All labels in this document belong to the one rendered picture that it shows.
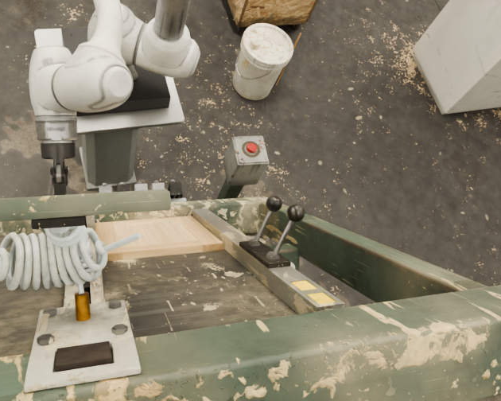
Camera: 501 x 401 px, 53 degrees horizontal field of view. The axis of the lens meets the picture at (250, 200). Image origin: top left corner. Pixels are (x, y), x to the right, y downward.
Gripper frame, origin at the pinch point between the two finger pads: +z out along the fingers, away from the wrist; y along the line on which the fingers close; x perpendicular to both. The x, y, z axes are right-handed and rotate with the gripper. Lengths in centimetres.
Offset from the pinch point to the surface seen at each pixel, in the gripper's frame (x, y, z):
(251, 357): 20, 81, -1
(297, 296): 39, 49, 5
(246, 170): 61, -48, -7
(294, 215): 46, 33, -6
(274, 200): 46, 20, -7
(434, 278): 63, 54, 3
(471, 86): 238, -137, -46
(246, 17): 106, -187, -89
